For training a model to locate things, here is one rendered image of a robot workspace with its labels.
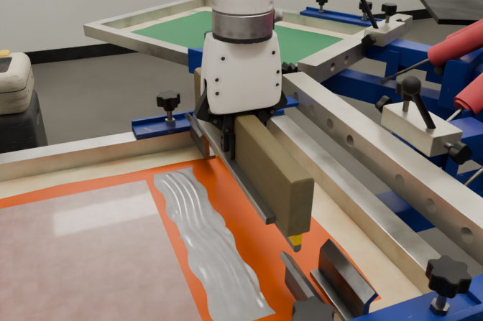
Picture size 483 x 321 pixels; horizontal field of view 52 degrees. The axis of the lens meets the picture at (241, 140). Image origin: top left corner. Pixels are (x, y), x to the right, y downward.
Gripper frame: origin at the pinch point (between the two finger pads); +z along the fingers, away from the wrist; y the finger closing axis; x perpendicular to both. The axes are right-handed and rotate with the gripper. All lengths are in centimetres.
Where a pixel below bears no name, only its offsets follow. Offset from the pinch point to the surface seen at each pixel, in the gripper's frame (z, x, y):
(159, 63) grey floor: 112, -341, -60
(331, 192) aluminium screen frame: 12.7, -0.1, -15.8
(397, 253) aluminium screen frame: 11.7, 16.8, -15.9
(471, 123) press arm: 5.1, -0.4, -43.0
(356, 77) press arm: 17, -51, -54
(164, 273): 14.0, 6.9, 13.5
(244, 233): 14.0, 3.0, 0.7
